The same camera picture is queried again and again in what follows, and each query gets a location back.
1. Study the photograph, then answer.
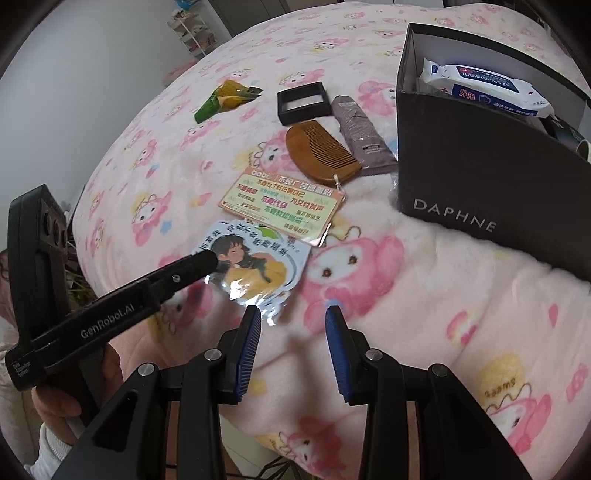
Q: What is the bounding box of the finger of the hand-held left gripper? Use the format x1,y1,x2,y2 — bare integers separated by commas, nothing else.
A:
139,251,221,306

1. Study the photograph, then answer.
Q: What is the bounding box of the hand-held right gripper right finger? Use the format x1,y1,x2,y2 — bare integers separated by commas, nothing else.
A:
324,305,532,480

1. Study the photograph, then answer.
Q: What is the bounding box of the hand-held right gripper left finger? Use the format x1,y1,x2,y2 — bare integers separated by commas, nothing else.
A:
51,305,263,480

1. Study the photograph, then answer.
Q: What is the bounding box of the cartoon sticker packet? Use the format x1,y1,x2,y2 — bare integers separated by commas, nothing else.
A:
191,219,314,326

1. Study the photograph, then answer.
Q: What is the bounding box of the wooden comb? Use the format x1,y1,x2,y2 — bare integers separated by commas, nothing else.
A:
285,121,352,190

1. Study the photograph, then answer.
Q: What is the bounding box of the black square frame box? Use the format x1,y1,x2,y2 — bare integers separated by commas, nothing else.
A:
277,83,329,126

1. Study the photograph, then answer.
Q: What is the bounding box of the black shoebox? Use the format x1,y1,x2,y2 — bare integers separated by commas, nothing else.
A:
396,22,591,282

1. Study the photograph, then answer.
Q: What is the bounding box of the grey cream tube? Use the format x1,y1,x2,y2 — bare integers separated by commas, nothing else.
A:
331,93,399,177

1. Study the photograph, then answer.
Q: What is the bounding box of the person's left forearm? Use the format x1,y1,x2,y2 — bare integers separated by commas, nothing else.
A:
28,422,78,468

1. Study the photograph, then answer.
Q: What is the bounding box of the person's left hand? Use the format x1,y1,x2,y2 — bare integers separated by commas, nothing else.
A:
36,344,124,445

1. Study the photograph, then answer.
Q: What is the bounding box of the pink printed blanket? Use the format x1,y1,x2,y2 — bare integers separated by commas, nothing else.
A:
69,0,591,480

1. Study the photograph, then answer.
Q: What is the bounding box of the green yellow snack packet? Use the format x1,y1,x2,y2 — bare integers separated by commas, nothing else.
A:
194,79,263,123

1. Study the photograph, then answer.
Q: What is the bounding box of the white shelf rack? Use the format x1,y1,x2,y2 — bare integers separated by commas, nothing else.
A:
167,7,218,61

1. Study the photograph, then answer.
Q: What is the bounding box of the grey door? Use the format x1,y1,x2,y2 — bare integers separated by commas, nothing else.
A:
215,0,296,35

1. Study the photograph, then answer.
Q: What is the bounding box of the white wet wipes pack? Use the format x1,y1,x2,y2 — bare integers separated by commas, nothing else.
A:
419,58,555,118

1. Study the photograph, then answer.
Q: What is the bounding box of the black box with rainbow print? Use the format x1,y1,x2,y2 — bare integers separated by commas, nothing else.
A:
547,116,591,161

